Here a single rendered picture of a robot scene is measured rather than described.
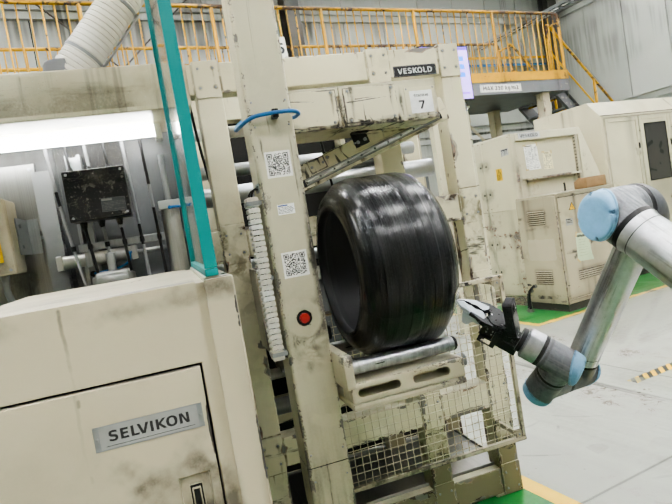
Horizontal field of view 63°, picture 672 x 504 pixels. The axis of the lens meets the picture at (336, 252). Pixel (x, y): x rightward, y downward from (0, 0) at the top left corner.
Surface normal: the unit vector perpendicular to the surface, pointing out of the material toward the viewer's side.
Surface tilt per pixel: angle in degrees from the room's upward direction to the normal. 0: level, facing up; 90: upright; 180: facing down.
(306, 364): 90
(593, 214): 85
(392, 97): 90
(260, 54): 90
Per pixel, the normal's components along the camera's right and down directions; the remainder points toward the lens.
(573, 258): 0.43, -0.02
